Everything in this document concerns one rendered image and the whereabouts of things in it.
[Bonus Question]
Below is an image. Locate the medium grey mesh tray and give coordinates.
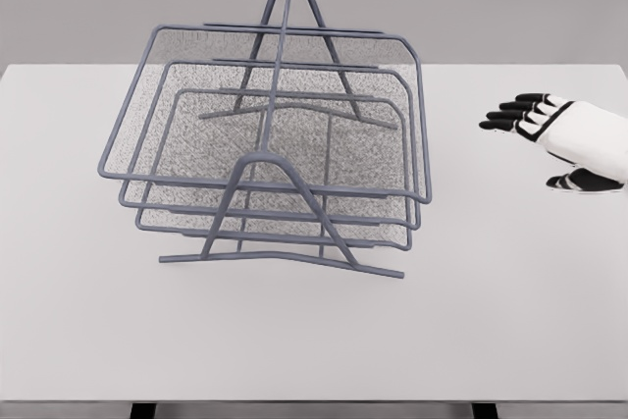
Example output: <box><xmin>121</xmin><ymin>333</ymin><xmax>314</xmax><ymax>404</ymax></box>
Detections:
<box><xmin>119</xmin><ymin>59</ymin><xmax>424</xmax><ymax>233</ymax></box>

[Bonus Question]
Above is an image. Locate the small grey mesh tray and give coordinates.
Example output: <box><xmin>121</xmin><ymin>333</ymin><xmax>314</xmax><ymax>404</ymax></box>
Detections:
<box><xmin>133</xmin><ymin>87</ymin><xmax>414</xmax><ymax>252</ymax></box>

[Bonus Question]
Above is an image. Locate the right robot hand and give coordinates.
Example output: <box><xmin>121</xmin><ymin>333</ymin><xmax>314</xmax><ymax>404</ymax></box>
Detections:
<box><xmin>478</xmin><ymin>91</ymin><xmax>628</xmax><ymax>193</ymax></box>

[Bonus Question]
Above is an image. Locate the grey wire rack stand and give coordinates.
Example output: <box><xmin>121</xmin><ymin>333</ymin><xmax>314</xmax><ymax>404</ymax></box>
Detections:
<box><xmin>158</xmin><ymin>0</ymin><xmax>406</xmax><ymax>280</ymax></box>

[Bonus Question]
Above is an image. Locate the large grey mesh tray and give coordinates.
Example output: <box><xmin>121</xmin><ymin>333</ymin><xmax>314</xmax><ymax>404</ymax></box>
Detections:
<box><xmin>97</xmin><ymin>23</ymin><xmax>437</xmax><ymax>205</ymax></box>

